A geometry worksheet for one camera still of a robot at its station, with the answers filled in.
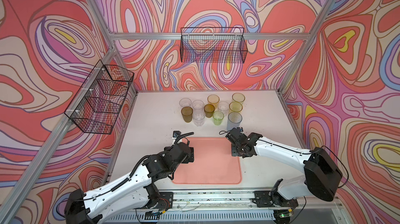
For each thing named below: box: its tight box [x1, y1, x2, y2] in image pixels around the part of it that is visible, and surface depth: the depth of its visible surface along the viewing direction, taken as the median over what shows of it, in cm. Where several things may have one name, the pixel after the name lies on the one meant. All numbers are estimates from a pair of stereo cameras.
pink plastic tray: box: [171, 137, 242, 185], surface depth 83 cm
